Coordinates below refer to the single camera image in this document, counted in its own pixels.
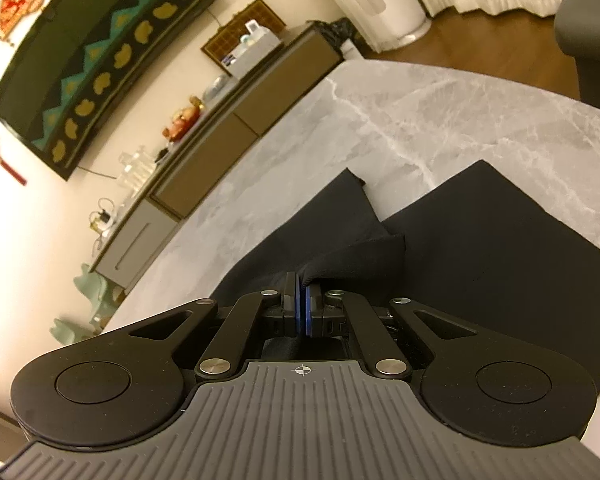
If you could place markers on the round orange fruit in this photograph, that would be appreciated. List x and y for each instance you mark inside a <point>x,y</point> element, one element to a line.
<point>176,127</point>
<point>192,110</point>

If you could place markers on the dark grey chair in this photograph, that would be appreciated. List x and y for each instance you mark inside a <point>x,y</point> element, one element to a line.
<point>590,35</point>

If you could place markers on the black garment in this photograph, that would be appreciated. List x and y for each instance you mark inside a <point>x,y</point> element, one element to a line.
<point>480,240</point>

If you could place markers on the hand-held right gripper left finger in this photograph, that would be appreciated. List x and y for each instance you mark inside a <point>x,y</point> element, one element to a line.
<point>292,310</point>

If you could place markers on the large green child chair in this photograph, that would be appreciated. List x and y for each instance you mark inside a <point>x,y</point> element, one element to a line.
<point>102,285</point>

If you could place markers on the grey and brown television cabinet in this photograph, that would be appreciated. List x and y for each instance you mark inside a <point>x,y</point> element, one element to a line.
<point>200,180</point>

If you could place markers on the small green child chair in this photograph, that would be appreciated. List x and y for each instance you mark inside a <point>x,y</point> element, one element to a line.
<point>77,327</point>

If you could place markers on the white speckled storage box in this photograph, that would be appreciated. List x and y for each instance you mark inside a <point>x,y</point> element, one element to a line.
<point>260,52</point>

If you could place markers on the black charger plug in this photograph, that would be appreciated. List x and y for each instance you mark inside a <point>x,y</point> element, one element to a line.
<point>105,216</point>

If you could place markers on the small white device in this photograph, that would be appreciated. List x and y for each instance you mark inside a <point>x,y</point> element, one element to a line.
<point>252,27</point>

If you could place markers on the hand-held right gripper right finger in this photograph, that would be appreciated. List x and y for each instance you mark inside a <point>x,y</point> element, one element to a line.
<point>317,310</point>

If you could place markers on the clear glass dish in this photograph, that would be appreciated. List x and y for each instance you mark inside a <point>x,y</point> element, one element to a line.
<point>216,87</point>

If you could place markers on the red figurine ornament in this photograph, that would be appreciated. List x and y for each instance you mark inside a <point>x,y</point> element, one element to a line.
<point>182,132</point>

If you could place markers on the wooden chessboard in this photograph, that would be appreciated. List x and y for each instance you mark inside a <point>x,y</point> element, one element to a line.
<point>220,42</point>

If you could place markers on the yellow-green cup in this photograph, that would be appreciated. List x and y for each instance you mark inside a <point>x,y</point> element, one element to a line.
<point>97,221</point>

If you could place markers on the white standing air conditioner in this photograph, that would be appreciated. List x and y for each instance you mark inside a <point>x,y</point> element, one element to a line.
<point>380,0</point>

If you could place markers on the white cup tray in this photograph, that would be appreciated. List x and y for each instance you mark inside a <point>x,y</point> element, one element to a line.
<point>142,186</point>

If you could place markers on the black trash bag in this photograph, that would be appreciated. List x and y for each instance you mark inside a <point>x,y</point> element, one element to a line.
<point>332,35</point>

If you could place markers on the clear glass cup set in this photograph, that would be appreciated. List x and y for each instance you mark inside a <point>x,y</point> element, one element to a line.
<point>135,165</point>

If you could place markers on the wall television with patterned cover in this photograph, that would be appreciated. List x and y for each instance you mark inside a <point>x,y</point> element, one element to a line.
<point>105,60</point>

